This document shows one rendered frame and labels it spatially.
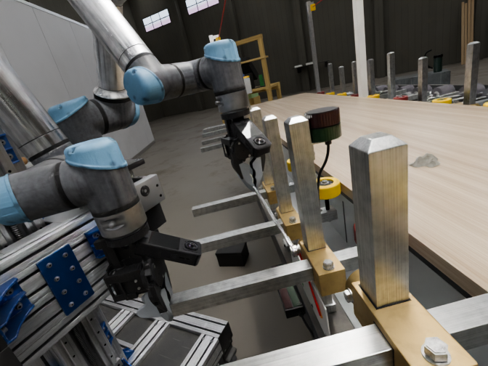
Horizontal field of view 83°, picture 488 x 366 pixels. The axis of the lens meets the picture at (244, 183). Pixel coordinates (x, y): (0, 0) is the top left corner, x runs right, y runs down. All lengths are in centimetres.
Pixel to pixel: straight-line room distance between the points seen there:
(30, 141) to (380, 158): 54
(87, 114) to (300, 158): 69
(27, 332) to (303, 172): 77
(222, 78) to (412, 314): 54
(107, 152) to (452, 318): 46
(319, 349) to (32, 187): 42
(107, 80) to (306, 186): 72
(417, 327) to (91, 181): 43
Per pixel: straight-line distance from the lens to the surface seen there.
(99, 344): 124
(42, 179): 48
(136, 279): 53
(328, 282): 55
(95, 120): 99
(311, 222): 55
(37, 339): 95
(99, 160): 45
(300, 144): 49
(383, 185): 27
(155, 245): 50
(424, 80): 201
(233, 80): 65
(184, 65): 70
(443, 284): 66
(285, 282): 56
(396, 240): 30
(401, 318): 34
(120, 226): 47
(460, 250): 55
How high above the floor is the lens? 122
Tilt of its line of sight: 20 degrees down
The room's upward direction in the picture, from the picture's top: 13 degrees counter-clockwise
